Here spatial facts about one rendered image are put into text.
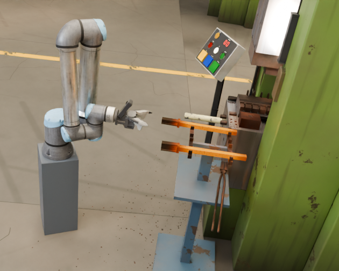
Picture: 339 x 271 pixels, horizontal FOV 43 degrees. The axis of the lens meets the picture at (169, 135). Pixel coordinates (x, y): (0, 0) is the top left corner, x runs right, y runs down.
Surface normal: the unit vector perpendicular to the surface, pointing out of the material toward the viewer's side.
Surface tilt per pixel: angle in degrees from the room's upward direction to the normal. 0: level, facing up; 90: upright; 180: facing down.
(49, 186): 90
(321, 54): 90
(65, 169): 90
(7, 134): 0
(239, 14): 90
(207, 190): 0
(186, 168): 0
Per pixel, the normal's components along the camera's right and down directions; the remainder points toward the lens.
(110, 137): 0.13, -0.83
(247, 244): -0.07, 0.54
